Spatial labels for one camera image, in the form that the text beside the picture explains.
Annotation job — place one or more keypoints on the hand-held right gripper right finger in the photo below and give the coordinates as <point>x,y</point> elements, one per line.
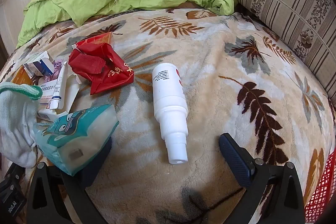
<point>236,158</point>

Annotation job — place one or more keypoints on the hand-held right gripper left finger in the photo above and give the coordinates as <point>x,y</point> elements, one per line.
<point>95,163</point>

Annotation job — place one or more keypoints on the teal tissue pack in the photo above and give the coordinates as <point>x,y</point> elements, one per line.
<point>78,132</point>

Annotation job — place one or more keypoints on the white knit glove green cuff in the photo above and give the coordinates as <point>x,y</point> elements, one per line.
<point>15,121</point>

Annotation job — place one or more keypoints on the white spray bottle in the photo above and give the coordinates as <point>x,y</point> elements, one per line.
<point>169,103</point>

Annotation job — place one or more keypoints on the red plastic basket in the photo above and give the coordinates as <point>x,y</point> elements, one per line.
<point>324,187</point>

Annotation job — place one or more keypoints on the purple paper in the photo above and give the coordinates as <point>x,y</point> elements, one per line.
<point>53,71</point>

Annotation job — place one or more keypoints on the blue white medicine box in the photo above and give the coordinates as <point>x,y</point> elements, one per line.
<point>39,66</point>

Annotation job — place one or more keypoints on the orange carton box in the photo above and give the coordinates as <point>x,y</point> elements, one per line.
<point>22,78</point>

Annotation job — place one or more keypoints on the red carton box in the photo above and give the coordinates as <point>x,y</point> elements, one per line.
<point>97,38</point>

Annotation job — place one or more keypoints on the leaf print blanket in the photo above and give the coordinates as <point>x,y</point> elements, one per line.
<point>223,98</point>

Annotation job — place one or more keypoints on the white carton pink stripes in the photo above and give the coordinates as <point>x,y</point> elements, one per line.
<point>71,92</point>

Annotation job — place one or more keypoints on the white ointment tube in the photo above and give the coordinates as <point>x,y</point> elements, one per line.
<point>59,87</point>

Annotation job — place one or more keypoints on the crumpled red wrapper bag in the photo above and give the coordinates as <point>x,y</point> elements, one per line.
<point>105,69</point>

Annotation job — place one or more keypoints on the striped floral cushion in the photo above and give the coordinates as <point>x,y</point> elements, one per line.
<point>286,6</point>

